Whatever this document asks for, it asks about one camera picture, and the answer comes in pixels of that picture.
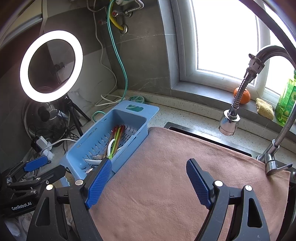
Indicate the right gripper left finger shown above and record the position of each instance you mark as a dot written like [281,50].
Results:
[63,213]

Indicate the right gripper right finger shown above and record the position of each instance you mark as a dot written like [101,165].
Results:
[247,222]

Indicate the white ceramic spoon blue logo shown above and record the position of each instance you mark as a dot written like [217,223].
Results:
[93,162]

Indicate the white ceramic soup spoon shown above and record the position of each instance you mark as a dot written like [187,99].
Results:
[111,150]

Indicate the green plastic spoon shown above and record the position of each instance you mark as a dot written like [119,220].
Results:
[115,143]

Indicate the stainless steel fork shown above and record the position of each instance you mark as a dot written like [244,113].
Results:
[99,157]

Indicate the white power strip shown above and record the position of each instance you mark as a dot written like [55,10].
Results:
[44,145]

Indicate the black electric fan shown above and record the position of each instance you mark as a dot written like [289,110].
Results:
[49,120]

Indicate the blue plastic drain basket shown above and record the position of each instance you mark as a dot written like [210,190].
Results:
[132,115]

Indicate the pink towel mat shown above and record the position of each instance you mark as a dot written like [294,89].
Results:
[152,198]

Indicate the black tripod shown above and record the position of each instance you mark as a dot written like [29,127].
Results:
[74,110]

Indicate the yellow sponge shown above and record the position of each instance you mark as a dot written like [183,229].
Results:
[264,109]

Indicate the green dish soap bottle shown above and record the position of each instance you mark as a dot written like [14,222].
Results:
[286,102]

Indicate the orange fruit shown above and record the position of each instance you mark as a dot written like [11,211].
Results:
[246,96]

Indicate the green round drain cover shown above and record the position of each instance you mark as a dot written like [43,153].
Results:
[137,98]

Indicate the white ring light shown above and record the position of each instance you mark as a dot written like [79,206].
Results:
[24,68]

